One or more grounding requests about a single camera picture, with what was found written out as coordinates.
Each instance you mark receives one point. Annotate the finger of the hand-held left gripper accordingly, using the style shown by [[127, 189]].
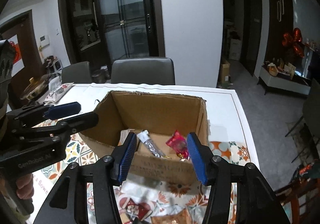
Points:
[[63, 110], [82, 120]]

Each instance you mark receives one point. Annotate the sliding glass door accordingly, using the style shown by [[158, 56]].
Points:
[[125, 13]]

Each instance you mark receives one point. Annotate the patterned white pouch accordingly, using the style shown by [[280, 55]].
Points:
[[58, 92]]

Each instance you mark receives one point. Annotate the white carton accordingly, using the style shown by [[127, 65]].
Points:
[[235, 49]]

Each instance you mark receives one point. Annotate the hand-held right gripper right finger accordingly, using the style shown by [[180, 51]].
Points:
[[196, 159]]

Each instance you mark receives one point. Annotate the dark round bin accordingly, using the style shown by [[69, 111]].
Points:
[[100, 75]]

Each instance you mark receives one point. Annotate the dark wooden door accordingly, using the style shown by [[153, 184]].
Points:
[[252, 28]]

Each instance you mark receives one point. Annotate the orange wooden chair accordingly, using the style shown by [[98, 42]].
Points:
[[295, 201]]

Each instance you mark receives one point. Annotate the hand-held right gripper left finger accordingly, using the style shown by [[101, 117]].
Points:
[[126, 159]]

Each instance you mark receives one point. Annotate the red white door poster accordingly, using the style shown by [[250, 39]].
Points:
[[18, 53]]

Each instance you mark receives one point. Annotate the white wall intercom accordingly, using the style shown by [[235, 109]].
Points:
[[44, 40]]

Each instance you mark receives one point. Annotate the dark tall cabinet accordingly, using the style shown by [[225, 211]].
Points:
[[278, 18]]

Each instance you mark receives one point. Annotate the red heart balloons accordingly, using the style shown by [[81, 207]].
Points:
[[293, 42]]

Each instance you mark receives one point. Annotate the golden brown snack packet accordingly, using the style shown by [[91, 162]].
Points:
[[172, 217]]

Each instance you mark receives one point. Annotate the silver snack packet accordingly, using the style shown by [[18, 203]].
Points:
[[150, 146]]

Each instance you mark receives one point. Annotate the white low cabinet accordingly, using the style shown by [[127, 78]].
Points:
[[282, 82]]

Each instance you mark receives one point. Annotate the patterned table runner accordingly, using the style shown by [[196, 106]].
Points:
[[225, 151]]

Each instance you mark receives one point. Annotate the metal cooking pot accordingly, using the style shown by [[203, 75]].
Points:
[[35, 87]]

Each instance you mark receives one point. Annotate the black television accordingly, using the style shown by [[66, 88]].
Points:
[[312, 62]]

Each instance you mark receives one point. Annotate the grey dining chair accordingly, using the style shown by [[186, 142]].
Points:
[[76, 72], [142, 71]]

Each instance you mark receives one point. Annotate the small brown cardboard box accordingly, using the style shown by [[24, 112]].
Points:
[[224, 70]]

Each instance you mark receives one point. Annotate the person's left hand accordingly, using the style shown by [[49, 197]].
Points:
[[24, 186]]

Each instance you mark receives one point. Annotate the dark grey chair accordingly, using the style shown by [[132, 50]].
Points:
[[311, 114]]

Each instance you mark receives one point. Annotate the red white figure snack packet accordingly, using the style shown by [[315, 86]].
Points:
[[136, 210]]

